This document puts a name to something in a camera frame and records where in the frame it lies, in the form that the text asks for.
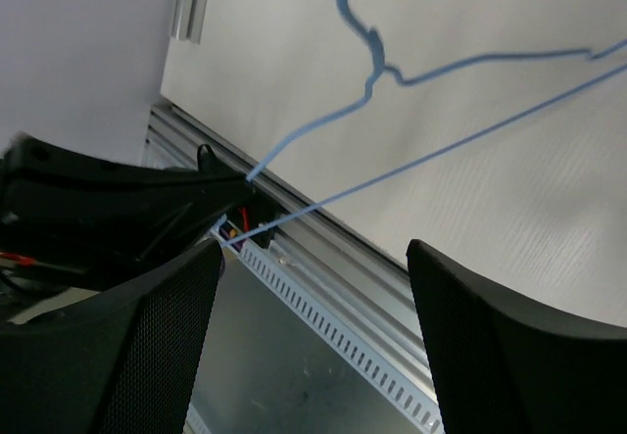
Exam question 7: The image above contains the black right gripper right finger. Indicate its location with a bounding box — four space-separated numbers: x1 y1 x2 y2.
407 239 626 433

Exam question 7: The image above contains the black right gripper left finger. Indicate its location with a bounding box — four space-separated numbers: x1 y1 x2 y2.
1 239 223 433

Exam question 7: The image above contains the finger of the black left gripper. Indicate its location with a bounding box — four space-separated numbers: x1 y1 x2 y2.
1 136 254 277

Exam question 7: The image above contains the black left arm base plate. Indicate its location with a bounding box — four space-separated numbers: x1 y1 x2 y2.
197 144 283 240

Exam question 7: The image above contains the white slotted cable duct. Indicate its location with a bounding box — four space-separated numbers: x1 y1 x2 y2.
185 239 444 433

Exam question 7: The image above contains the left aluminium frame post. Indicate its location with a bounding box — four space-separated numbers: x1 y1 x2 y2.
170 0 208 44

